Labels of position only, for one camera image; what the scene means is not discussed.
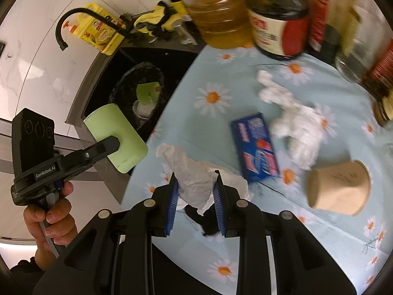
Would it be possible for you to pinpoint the white paper wrapper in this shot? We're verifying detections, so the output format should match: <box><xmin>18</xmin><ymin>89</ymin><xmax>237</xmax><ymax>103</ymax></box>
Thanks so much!
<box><xmin>156</xmin><ymin>143</ymin><xmax>254</xmax><ymax>215</ymax></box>

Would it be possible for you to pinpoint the blue cardboard box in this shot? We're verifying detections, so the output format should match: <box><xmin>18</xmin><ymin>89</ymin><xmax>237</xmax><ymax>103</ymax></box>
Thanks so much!
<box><xmin>230</xmin><ymin>113</ymin><xmax>279</xmax><ymax>183</ymax></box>

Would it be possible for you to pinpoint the white tissue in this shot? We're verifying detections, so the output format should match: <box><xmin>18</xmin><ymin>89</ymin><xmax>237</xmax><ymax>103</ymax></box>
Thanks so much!
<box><xmin>256</xmin><ymin>70</ymin><xmax>324</xmax><ymax>171</ymax></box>

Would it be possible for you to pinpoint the brown paper cup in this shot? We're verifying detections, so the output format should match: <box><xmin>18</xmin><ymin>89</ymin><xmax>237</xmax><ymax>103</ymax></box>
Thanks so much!
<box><xmin>306</xmin><ymin>161</ymin><xmax>372</xmax><ymax>216</ymax></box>

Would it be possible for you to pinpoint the black trash bag bin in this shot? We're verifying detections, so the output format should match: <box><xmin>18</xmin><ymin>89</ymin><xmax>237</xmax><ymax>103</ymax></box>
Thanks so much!
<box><xmin>109</xmin><ymin>62</ymin><xmax>164</xmax><ymax>129</ymax></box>

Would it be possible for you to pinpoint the person left hand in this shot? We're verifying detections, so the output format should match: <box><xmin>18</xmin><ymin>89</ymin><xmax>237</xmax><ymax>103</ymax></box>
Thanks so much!
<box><xmin>23</xmin><ymin>181</ymin><xmax>78</xmax><ymax>271</ymax></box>

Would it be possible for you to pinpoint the white paper cup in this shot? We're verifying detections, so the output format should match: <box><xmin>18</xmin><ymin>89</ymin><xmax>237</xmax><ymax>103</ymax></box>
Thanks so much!
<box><xmin>133</xmin><ymin>101</ymin><xmax>156</xmax><ymax>120</ymax></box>

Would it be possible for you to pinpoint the daisy print blue tablecloth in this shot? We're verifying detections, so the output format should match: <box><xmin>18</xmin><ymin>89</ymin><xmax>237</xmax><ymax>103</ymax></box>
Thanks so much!
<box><xmin>122</xmin><ymin>47</ymin><xmax>392</xmax><ymax>294</ymax></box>

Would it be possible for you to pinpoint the yellow dish soap bottle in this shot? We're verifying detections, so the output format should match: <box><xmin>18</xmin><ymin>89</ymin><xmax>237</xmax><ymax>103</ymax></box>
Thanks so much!
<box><xmin>62</xmin><ymin>13</ymin><xmax>124</xmax><ymax>56</ymax></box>

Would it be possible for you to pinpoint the small drinking glass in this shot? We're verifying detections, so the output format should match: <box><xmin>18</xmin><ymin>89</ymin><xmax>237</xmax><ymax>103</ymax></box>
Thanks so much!
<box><xmin>172</xmin><ymin>19</ymin><xmax>198</xmax><ymax>45</ymax></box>

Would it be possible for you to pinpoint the black sink faucet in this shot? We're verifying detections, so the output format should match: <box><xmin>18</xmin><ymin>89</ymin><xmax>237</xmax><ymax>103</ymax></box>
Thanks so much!
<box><xmin>55</xmin><ymin>3</ymin><xmax>132</xmax><ymax>55</ymax></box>

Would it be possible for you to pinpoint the cream label sesame oil bottle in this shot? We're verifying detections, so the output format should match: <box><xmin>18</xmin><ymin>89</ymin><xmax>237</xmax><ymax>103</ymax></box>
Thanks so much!
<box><xmin>373</xmin><ymin>90</ymin><xmax>393</xmax><ymax>127</ymax></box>

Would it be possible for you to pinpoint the black cap vinegar bottle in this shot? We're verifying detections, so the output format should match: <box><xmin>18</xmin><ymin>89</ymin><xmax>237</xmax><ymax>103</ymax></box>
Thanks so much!
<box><xmin>308</xmin><ymin>0</ymin><xmax>354</xmax><ymax>65</ymax></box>

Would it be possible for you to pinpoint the dark soy sauce jug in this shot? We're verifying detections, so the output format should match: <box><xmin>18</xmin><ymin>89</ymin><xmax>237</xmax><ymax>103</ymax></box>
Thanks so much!
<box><xmin>246</xmin><ymin>0</ymin><xmax>309</xmax><ymax>61</ymax></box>

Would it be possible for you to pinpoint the large cooking oil jug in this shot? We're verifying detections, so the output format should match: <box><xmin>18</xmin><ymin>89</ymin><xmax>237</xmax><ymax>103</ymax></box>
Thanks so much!
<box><xmin>181</xmin><ymin>0</ymin><xmax>252</xmax><ymax>49</ymax></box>

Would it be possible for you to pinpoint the red label sauce bottle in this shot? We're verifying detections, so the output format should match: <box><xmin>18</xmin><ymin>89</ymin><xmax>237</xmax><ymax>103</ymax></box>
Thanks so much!
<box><xmin>360</xmin><ymin>39</ymin><xmax>393</xmax><ymax>100</ymax></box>

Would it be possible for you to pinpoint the yellow cap clear bottle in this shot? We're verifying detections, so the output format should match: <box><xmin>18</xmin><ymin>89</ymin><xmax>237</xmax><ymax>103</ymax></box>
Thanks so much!
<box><xmin>335</xmin><ymin>0</ymin><xmax>390</xmax><ymax>83</ymax></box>

